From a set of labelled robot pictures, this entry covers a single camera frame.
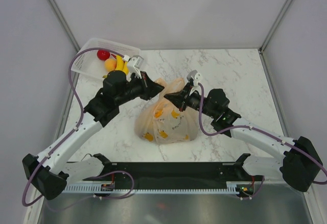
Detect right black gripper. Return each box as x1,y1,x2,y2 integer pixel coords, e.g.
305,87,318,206
165,82,216,118

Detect peach banana-print plastic bag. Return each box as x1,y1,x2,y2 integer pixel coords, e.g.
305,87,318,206
134,78,199,144

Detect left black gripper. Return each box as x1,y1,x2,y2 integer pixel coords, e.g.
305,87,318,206
115,70,164,106

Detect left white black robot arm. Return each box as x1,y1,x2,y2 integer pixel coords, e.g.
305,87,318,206
22,71,164,200

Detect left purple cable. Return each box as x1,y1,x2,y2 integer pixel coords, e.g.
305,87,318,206
21,47,128,207

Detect white plastic fruit basket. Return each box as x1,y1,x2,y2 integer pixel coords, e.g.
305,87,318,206
71,38,141,80

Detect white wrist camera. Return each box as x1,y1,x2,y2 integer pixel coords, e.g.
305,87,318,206
123,55,144,78
186,70,203,94

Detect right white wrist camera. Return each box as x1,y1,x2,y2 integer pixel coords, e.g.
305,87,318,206
186,70,203,94

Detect purple cable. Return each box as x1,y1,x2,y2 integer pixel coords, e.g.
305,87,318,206
198,82,327,185
21,47,128,207

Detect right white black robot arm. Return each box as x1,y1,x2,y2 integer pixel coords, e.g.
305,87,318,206
164,83,326,192

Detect aluminium frame rail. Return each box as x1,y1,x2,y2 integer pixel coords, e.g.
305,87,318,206
35,161,314,184

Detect fake orange fruit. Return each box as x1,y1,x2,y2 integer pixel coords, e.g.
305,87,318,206
104,58,117,72

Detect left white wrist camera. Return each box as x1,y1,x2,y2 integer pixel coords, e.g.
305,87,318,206
123,55,144,78

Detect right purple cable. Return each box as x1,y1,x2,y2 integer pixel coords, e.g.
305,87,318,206
198,82,327,185

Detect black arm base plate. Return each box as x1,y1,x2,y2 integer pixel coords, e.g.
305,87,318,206
92,162,263,189

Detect fake yellow banana bunch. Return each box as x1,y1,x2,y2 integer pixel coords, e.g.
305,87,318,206
108,56,129,75

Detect white slotted cable duct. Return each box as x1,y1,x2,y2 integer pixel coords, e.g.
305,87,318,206
62,182,239,194

